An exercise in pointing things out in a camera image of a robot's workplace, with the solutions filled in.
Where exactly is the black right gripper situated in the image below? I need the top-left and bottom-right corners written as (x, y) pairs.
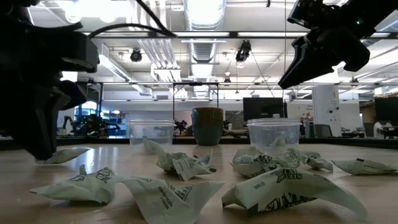
top-left (278, 17), bottom-right (377, 90)

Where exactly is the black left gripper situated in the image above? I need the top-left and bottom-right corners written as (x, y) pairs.
top-left (0, 6), bottom-right (88, 161)

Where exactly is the green sweetener packet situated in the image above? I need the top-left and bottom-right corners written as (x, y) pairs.
top-left (331, 158), bottom-right (398, 176)
top-left (300, 151), bottom-right (334, 172)
top-left (142, 138), bottom-right (165, 156)
top-left (230, 146), bottom-right (280, 180)
top-left (221, 167), bottom-right (369, 222)
top-left (28, 164), bottom-right (124, 205)
top-left (156, 149), bottom-right (218, 182)
top-left (269, 136), bottom-right (287, 149)
top-left (278, 147), bottom-right (308, 169)
top-left (36, 146), bottom-right (91, 165)
top-left (123, 177), bottom-right (225, 224)

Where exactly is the white square pillar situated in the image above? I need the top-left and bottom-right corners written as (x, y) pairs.
top-left (312, 85), bottom-right (342, 138)

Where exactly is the black computer monitor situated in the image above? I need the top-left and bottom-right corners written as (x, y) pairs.
top-left (243, 97), bottom-right (289, 122)

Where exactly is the grey office chair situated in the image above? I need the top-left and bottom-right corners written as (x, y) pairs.
top-left (313, 124), bottom-right (333, 139)

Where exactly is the overhead LED light bar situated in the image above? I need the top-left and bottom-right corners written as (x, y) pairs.
top-left (82, 30), bottom-right (308, 39)

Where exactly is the clear plastic bag of candies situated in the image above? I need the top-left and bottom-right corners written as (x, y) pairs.
top-left (247, 118), bottom-right (302, 156)

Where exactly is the wooden cabinet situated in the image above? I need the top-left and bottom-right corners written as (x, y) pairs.
top-left (360, 98), bottom-right (398, 140)

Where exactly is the black round ceiling spotlight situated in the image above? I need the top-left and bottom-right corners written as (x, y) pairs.
top-left (129, 48), bottom-right (143, 63)

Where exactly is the person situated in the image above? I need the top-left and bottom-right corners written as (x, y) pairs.
top-left (373, 120), bottom-right (395, 139)

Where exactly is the clear plastic deli container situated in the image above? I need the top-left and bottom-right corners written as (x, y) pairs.
top-left (127, 118), bottom-right (177, 146)

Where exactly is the green glazed ceramic mug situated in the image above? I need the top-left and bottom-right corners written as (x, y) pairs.
top-left (191, 107), bottom-right (224, 147)

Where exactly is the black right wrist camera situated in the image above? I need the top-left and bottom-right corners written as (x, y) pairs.
top-left (287, 0), bottom-right (331, 31)

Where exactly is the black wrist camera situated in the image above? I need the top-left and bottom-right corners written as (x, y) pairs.
top-left (58, 29), bottom-right (100, 74)
top-left (287, 0), bottom-right (331, 31)

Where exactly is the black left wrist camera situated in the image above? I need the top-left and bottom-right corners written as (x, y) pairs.
top-left (58, 29), bottom-right (100, 74)

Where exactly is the black overhead camera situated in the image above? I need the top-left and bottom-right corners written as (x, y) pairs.
top-left (235, 39), bottom-right (252, 63)

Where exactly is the black left camera cable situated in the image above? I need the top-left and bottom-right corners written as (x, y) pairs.
top-left (88, 0), bottom-right (177, 40)

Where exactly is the silver ventilation duct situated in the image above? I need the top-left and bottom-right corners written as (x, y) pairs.
top-left (183, 0), bottom-right (228, 100)

